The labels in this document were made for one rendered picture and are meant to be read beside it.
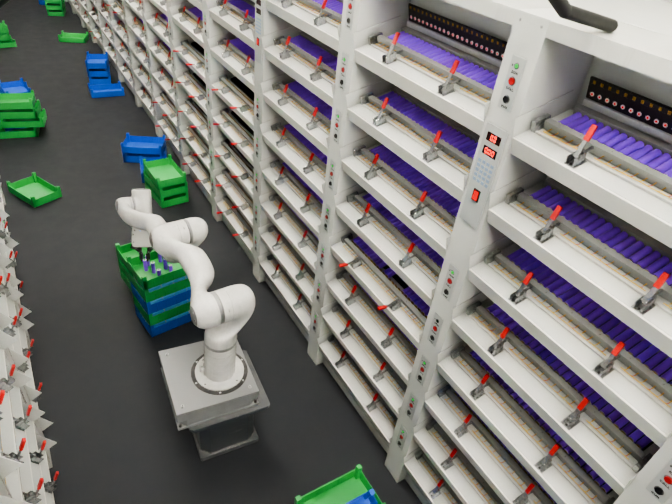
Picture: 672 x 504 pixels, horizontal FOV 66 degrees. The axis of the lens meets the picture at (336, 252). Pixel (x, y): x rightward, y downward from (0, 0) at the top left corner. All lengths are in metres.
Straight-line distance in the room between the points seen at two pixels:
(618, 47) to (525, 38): 0.22
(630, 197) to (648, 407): 0.46
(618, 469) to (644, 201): 0.65
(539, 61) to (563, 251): 0.43
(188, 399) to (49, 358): 0.99
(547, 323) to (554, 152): 0.43
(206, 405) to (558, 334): 1.27
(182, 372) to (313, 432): 0.66
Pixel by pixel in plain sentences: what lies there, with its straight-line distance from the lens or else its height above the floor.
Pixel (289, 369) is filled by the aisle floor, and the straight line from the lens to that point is 2.64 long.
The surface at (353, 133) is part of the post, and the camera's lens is 1.92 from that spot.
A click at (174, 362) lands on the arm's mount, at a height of 0.39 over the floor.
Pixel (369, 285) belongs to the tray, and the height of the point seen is 0.76.
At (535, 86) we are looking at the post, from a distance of 1.29.
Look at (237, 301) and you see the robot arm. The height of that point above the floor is 0.78.
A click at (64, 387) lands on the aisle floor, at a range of 2.72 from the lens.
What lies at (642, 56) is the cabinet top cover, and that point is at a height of 1.81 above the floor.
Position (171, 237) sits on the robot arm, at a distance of 2.02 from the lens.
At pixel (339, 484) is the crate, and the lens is 2.31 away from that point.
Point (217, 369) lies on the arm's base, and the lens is 2.04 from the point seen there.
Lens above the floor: 2.02
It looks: 37 degrees down
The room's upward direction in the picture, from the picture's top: 7 degrees clockwise
